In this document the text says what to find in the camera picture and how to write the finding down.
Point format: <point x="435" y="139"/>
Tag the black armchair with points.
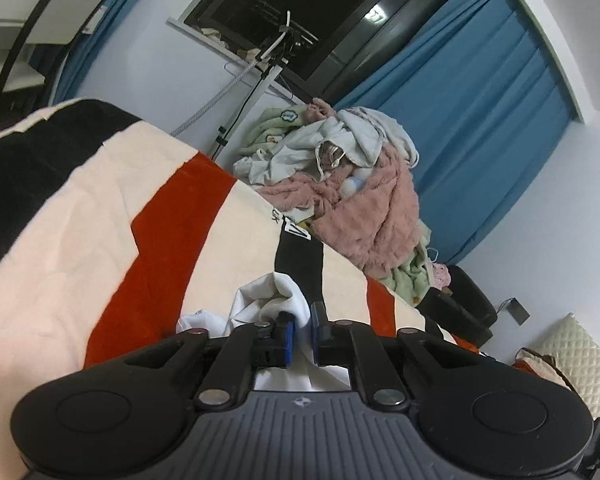
<point x="465" y="305"/>

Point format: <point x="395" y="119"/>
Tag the cream quilted pillow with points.
<point x="580" y="365"/>

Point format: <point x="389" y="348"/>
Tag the white t-shirt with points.
<point x="275" y="295"/>

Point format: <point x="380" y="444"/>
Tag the white garment steamer stand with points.
<point x="260" y="80"/>

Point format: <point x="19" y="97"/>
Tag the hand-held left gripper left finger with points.
<point x="290" y="342"/>

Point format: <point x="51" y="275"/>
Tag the light green fleece garment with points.
<point x="410" y="275"/>

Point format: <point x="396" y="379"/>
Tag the striped cream red pillow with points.
<point x="535" y="362"/>

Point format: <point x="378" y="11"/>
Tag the white and blue plush toy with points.
<point x="354" y="184"/>

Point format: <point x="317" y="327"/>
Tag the black wall socket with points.
<point x="515" y="311"/>

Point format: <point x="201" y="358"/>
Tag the dark window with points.
<point x="330" y="5"/>

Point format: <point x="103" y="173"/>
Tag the small pink garment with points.
<point x="441" y="276"/>

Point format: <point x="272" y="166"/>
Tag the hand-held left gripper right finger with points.
<point x="316" y="341"/>

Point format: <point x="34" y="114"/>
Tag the red black cream striped blanket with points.
<point x="80" y="235"/>

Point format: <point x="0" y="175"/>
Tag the grey white hoodie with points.
<point x="305" y="140"/>

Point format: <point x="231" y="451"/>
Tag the pile of mixed clothes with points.
<point x="370" y="220"/>

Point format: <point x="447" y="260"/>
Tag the light green printed blanket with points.
<point x="270" y="125"/>

